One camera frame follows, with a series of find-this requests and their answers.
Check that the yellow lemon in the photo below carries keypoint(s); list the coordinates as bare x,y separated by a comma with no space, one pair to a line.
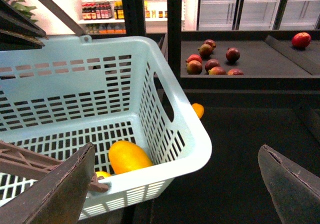
102,174

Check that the orange mango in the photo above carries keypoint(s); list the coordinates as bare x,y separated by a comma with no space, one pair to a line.
199,109
125,156

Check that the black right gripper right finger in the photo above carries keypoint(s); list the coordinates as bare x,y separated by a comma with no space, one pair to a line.
295,191

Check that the dark red pomegranate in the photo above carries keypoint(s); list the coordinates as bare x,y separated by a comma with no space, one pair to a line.
211,63

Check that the light blue plastic basket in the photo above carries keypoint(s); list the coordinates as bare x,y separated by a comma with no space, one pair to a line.
119,94

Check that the orange mango on shelf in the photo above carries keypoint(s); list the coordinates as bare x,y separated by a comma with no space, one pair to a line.
199,109

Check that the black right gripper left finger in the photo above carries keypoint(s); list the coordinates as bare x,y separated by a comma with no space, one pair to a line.
57,198

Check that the glass door refrigerator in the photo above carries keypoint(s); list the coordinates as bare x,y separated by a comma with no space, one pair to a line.
254,15

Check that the red green pomegranate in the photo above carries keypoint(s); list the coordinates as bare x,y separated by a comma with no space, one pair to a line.
194,67

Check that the brown basket handle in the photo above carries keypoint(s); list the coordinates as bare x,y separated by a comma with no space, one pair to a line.
30,161

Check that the red apple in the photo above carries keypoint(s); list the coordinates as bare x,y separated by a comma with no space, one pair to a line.
301,40

